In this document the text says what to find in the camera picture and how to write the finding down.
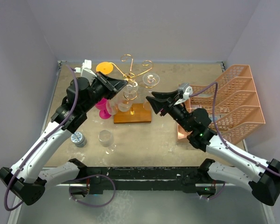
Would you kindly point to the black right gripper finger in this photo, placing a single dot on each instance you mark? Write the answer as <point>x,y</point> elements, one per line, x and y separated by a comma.
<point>164,95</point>
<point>159,106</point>

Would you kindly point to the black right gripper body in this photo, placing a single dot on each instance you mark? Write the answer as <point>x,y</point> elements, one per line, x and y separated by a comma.
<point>175,111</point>

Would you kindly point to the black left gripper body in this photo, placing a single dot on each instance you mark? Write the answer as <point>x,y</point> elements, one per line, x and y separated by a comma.
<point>99,91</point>

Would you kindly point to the pink plastic goblet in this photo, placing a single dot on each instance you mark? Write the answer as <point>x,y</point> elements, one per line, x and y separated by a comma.
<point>101,106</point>

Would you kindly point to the orange plastic goblet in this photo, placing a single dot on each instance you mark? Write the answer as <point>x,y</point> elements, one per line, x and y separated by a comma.
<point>104,67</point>

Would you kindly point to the clear wine glass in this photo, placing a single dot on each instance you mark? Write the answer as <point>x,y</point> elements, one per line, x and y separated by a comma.
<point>150,80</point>
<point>129,93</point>
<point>106,140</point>
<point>111,108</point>

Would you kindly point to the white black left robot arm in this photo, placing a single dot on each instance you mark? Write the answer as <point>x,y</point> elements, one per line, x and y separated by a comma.
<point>26,178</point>

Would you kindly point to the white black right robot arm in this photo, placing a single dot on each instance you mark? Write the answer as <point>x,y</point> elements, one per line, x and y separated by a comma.
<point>259,176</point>

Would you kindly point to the small round tin can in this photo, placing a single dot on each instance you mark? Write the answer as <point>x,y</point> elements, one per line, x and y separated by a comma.
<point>78,139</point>

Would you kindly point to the peach plastic file organizer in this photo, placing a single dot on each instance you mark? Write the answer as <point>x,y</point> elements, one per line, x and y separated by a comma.
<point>236,109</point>

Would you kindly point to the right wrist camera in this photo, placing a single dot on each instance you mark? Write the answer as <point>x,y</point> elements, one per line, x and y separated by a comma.
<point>184,92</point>

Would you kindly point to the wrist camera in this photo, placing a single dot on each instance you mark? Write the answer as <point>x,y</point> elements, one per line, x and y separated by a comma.
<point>184,92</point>
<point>86,71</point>

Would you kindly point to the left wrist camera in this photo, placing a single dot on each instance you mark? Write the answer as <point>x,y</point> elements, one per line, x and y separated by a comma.
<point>86,71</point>

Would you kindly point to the gold wire wine glass rack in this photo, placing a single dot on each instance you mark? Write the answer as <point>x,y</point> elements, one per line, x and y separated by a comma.
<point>135,115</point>

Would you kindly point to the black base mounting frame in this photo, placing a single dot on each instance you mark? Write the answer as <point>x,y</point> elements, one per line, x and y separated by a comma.
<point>184,179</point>

